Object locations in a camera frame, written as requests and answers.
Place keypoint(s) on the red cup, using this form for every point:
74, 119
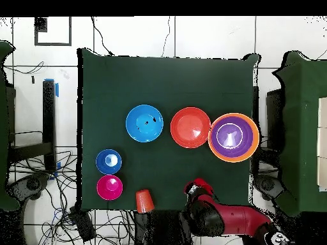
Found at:
204, 184

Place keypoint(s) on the orange cup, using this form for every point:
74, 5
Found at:
144, 201

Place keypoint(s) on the purple bowl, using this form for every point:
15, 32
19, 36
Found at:
224, 148

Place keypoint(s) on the red-orange bowl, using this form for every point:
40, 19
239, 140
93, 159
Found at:
190, 127

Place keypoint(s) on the large orange bowl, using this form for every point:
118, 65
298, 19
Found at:
255, 143

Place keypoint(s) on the light blue bowl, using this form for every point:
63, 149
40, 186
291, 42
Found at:
144, 123

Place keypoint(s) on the small dark blue bowl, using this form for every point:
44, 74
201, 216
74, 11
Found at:
102, 163

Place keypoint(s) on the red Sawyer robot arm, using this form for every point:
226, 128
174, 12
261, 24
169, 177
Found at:
230, 217

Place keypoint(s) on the small pink bowl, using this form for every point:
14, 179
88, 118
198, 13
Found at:
104, 191

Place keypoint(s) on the dark green table cloth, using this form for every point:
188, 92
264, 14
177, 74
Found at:
166, 84

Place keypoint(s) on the black power adapter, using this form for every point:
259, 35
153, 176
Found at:
83, 225

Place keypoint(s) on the green cloth neighbouring table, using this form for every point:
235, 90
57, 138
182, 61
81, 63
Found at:
301, 127
3, 127

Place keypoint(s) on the white box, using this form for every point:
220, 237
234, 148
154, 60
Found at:
323, 112
323, 142
323, 173

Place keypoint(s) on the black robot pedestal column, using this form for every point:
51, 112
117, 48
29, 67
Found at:
161, 227

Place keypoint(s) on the black stand post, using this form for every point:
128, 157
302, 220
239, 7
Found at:
49, 114

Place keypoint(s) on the black square floor frame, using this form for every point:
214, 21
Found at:
41, 25

